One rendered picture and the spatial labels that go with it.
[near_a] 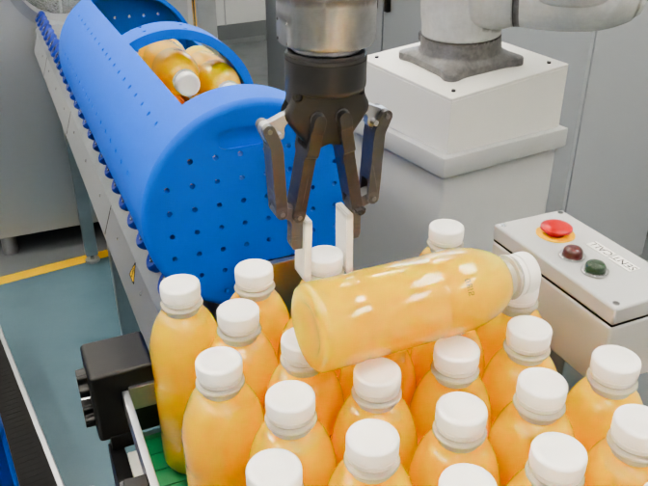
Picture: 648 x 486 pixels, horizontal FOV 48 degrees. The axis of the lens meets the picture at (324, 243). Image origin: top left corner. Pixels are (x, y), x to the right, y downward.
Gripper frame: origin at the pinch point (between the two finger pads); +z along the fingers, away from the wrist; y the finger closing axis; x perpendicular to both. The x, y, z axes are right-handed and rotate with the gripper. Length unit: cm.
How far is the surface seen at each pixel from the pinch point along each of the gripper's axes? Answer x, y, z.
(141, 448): 6.1, 21.6, 15.3
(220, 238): -18.2, 6.5, 7.4
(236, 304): 6.0, 11.2, 1.1
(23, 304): -190, 40, 116
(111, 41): -66, 11, -7
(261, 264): -0.1, 6.8, 1.2
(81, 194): -212, 13, 85
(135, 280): -43, 15, 26
